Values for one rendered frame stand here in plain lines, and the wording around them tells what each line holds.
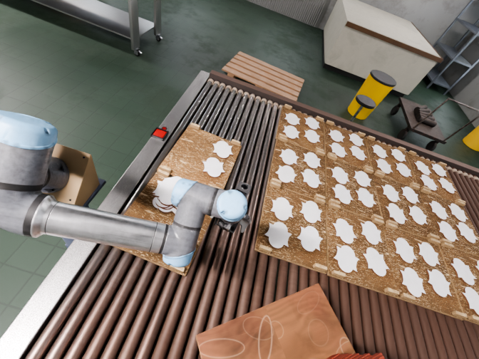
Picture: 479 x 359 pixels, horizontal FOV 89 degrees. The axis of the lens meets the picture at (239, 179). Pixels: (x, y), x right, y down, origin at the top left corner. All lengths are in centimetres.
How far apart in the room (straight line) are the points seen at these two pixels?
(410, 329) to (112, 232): 128
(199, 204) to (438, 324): 129
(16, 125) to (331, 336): 107
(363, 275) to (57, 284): 127
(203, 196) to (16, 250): 184
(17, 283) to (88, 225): 159
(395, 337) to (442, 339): 23
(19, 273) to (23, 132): 166
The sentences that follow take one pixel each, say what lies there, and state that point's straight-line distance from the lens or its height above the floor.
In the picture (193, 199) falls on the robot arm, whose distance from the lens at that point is 62.
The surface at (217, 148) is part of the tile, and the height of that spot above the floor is 95.
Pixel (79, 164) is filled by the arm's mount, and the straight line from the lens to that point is 121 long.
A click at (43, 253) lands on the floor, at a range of 224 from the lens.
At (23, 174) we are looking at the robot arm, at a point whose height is 146.
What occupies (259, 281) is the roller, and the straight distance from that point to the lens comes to 112.
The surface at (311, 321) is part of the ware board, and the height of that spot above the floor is 104.
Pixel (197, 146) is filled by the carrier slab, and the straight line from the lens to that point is 144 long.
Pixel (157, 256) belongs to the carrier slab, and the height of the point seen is 94.
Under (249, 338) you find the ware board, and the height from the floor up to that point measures 104.
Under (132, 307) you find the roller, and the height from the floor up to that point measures 92.
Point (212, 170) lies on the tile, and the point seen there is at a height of 95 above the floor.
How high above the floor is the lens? 193
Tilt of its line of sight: 48 degrees down
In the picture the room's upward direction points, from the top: 23 degrees clockwise
